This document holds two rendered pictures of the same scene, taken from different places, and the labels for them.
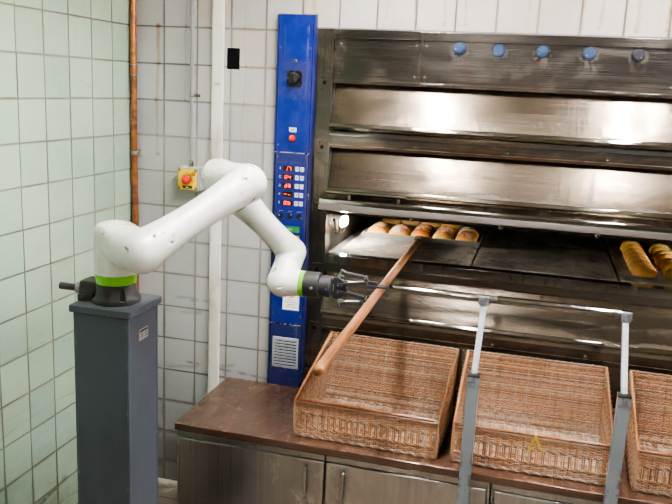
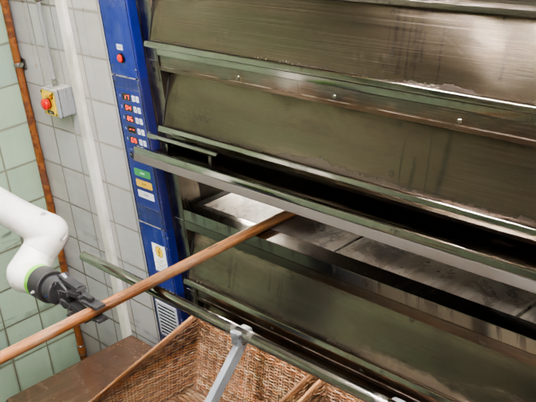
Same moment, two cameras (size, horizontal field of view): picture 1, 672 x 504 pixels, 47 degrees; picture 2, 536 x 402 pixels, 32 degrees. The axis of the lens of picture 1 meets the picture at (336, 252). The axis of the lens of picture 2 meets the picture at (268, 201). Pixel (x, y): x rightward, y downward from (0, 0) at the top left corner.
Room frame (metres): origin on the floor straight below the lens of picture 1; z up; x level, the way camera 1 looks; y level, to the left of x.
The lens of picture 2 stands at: (1.16, -1.77, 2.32)
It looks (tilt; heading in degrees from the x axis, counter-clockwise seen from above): 23 degrees down; 36
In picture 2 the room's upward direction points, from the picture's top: 7 degrees counter-clockwise
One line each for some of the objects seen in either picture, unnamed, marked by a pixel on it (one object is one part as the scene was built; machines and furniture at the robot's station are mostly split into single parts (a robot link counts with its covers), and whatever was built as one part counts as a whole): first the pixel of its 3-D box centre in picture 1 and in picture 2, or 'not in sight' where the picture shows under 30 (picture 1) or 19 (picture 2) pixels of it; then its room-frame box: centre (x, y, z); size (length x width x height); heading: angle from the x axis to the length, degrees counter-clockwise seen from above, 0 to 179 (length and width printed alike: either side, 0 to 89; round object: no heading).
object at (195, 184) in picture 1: (191, 178); (57, 100); (3.32, 0.64, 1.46); 0.10 x 0.07 x 0.10; 75
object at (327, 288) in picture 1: (334, 287); (61, 292); (2.63, 0.00, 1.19); 0.09 x 0.07 x 0.08; 77
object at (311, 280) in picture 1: (314, 284); (49, 284); (2.65, 0.07, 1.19); 0.12 x 0.06 x 0.09; 167
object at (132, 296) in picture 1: (100, 288); not in sight; (2.32, 0.72, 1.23); 0.26 x 0.15 x 0.06; 76
